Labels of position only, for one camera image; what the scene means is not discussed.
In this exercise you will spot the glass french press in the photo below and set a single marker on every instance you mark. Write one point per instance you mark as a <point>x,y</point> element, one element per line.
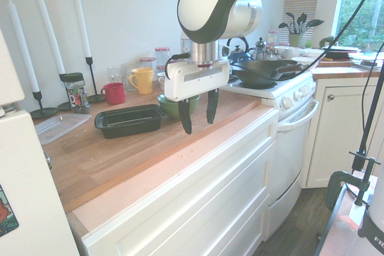
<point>261,49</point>

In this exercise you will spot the spice jar with black lid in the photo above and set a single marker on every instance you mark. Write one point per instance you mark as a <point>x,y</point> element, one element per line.
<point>77,94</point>

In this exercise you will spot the white taper candle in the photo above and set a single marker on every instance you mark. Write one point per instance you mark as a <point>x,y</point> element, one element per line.
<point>51,31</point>
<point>81,16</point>
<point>25,49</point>

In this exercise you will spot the white patterned cup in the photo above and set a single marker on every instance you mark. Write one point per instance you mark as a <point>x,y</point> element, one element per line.
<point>161,80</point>

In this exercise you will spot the clear drinking glasses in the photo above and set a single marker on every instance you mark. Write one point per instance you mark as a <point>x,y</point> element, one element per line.
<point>147,61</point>

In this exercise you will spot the black plastic food container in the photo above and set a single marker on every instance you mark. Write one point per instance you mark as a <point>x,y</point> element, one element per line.
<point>129,127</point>

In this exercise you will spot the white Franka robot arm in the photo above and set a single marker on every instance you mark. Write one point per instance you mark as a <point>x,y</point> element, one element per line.
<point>204,1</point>

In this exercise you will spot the white plate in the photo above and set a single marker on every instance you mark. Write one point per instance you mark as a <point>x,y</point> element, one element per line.
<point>306,60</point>

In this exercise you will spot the small green plant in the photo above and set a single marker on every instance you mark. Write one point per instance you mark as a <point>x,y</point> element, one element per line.
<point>326,41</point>

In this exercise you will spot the colourful fridge magnet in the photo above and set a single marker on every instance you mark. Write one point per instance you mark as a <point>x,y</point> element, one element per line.
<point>7,211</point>

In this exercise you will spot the white refrigerator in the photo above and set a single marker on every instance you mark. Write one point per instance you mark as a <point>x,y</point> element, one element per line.
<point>27,178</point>

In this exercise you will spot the yellow mug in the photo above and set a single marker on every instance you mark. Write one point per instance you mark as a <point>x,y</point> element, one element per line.
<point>144,80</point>

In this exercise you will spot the window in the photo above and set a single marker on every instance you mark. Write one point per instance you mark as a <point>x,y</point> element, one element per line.
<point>366,7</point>

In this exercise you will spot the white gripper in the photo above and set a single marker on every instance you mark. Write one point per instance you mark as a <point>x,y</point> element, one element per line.
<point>195,80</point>

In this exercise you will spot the black kitchen utensil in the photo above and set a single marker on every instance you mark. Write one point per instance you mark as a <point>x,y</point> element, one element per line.
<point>285,25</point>
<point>290,17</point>
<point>302,19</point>
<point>315,23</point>

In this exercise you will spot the white cabinet with knob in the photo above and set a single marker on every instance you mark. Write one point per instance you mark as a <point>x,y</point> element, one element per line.
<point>336,136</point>

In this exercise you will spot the black camera stand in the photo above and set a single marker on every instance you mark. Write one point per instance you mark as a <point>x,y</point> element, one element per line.
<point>369,112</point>

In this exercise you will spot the white drawer cabinet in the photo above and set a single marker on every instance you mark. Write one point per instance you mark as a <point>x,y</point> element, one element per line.
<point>195,184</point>

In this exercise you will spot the clear plastic container lid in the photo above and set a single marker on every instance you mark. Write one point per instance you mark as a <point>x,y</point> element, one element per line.
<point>57,128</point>

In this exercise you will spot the green ceramic bowl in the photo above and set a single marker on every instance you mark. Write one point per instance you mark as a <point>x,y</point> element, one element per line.
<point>171,109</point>

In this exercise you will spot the white stove with oven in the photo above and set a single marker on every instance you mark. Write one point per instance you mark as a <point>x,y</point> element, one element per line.
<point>288,148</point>

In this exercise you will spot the green utensil crock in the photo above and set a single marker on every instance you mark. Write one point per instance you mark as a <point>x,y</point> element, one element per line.
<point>295,40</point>

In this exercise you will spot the glass jar red checkered lid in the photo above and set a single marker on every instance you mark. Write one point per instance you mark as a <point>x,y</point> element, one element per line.
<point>162,55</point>

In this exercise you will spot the clear drinking glass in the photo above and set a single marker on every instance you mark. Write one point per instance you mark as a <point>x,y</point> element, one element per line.
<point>115,74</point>
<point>127,71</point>

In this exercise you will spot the red mug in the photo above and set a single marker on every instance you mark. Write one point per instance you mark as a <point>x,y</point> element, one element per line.
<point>115,94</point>

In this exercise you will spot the green clamp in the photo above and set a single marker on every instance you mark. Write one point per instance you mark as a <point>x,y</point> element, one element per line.
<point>334,187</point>

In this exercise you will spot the wooden robot mounting board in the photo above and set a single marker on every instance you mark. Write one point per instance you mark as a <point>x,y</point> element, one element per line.
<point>339,232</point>

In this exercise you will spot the blue kettle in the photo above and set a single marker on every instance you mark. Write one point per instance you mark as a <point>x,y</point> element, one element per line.
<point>238,53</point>

